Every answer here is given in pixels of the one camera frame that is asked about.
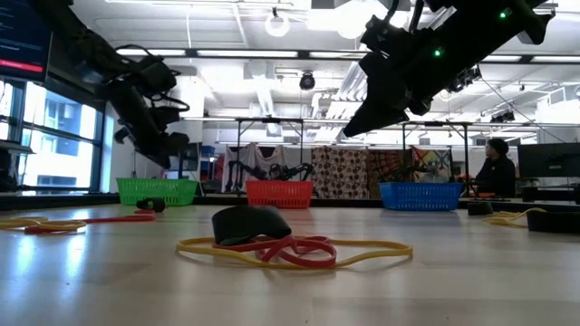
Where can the yellow rubber band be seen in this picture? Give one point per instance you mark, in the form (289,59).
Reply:
(54,223)
(498,221)
(389,246)

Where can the green plastic basket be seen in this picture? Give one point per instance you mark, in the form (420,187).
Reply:
(154,192)

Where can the dark background screen cart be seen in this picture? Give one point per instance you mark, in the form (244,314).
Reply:
(189,158)

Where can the large window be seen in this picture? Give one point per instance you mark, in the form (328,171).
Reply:
(59,136)

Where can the black background robot arm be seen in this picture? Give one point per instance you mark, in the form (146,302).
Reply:
(238,172)
(296,171)

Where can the dark grey desk top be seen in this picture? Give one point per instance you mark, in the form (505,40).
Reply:
(13,147)

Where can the black background monitor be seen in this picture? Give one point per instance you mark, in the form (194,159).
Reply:
(548,159)

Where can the brown dotted hanging cloth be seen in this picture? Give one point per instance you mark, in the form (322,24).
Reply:
(340,172)

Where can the multicolour geometric hanging cloth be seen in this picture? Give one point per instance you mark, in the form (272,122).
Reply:
(432,160)

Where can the black metal background rig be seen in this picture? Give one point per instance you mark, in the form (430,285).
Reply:
(466,149)
(290,121)

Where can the wide black rubber band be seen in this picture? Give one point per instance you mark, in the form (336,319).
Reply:
(553,222)
(249,224)
(151,204)

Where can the white hanging cloth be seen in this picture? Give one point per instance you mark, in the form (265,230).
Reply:
(254,156)

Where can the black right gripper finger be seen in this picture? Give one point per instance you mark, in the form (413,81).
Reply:
(385,117)
(369,113)

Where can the person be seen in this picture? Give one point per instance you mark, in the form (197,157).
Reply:
(496,174)

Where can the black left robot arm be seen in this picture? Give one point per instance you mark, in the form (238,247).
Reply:
(90,50)

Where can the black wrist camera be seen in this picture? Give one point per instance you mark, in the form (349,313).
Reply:
(385,34)
(166,116)

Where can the dark orange patterned cloth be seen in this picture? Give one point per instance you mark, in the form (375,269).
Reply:
(385,165)

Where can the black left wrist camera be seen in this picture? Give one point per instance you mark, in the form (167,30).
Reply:
(166,116)

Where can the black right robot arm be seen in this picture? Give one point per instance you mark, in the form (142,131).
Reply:
(489,31)

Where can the red plastic basket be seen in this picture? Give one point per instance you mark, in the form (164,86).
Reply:
(272,194)

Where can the black ceiling spotlights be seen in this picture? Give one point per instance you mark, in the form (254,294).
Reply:
(464,79)
(503,117)

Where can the black ceiling camera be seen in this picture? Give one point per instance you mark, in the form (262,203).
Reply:
(307,81)

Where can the round white ceiling lamp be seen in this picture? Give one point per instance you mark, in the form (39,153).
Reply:
(267,25)

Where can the red rubber band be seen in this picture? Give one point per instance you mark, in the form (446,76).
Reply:
(312,261)
(118,219)

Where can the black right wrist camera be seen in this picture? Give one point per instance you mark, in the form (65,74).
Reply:
(385,34)

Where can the dark computer monitor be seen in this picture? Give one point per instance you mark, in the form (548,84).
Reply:
(22,41)

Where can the blue plastic basket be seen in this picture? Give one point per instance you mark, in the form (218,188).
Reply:
(421,197)

